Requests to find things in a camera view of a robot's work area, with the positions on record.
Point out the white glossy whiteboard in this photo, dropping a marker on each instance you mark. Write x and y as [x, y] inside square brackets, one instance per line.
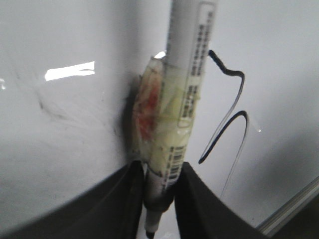
[67, 73]

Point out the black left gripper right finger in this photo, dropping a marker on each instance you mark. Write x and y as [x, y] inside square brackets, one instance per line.
[201, 215]

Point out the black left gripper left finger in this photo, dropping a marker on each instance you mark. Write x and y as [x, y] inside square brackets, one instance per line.
[110, 210]

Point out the red magnet taped to marker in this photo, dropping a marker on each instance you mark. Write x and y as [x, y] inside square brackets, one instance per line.
[145, 108]

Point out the grey aluminium whiteboard tray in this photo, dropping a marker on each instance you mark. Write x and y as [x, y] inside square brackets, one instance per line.
[287, 211]

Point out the white black-tipped whiteboard marker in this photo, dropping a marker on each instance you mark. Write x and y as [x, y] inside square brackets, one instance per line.
[189, 34]

